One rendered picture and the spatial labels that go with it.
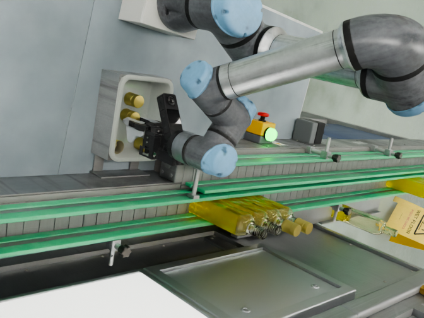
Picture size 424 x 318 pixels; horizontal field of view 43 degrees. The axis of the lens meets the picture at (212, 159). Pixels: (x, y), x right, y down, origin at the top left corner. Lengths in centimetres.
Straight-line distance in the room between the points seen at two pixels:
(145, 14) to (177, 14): 8
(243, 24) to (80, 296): 70
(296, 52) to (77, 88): 59
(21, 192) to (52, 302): 25
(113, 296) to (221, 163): 38
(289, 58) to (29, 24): 60
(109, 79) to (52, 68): 14
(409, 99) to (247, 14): 41
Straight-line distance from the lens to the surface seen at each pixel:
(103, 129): 142
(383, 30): 103
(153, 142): 133
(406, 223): 480
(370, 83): 113
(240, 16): 126
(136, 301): 124
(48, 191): 128
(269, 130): 180
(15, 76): 132
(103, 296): 124
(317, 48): 105
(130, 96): 144
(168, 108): 132
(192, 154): 122
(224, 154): 118
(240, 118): 122
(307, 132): 202
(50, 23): 134
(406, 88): 109
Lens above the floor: 193
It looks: 42 degrees down
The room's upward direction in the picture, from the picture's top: 111 degrees clockwise
